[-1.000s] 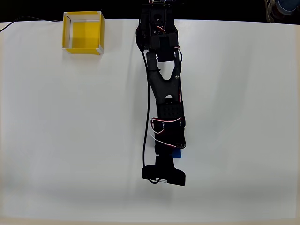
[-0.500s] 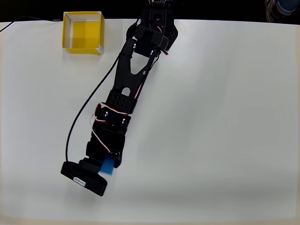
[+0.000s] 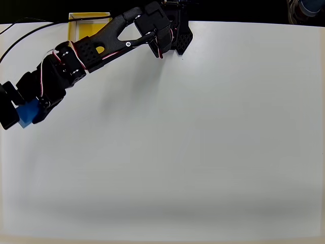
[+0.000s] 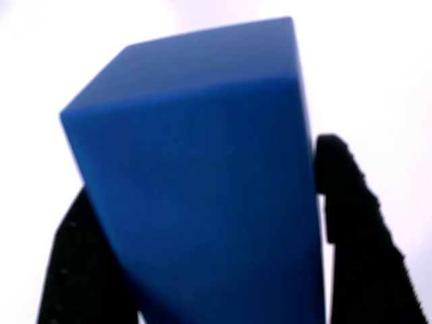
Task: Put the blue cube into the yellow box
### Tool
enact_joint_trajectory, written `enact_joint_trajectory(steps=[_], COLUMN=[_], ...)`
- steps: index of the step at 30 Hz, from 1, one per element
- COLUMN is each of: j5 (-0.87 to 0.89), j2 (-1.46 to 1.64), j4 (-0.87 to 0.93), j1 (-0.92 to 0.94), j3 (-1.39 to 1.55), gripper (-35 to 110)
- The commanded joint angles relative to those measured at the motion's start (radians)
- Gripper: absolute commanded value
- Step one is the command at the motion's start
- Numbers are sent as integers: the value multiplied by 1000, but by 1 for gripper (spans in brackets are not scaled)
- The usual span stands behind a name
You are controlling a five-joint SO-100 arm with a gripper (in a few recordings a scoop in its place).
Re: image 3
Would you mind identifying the blue cube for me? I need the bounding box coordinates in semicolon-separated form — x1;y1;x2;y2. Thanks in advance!
15;98;41;129

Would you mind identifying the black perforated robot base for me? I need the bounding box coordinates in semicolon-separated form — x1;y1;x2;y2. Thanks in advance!
162;0;194;57

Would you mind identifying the yellow open box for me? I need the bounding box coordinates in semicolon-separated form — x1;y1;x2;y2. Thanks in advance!
68;11;112;54

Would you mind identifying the black webcam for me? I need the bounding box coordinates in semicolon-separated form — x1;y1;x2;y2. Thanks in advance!
0;80;20;131

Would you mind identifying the grey and blue shoe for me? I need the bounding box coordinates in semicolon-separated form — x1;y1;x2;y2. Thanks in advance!
286;0;325;26

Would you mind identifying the red and white servo wire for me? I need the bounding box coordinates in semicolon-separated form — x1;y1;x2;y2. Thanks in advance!
38;25;177;99

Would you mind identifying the thick black camera cable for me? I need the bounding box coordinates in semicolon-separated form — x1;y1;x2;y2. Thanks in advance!
0;20;70;64

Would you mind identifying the thin black cable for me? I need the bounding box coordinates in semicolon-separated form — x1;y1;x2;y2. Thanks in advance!
0;16;63;35

